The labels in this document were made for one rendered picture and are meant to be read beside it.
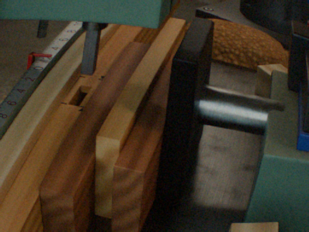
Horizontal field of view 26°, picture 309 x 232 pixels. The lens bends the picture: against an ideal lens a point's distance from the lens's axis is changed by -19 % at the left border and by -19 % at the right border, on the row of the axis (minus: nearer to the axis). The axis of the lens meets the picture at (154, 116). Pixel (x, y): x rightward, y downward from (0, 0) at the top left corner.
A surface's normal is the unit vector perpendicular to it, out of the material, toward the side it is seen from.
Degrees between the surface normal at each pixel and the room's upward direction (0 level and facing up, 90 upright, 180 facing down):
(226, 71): 0
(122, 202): 90
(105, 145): 90
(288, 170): 90
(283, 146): 0
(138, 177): 90
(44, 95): 0
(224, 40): 35
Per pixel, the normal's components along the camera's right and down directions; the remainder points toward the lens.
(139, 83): 0.11, -0.89
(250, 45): 0.02, -0.49
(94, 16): -0.20, 0.42
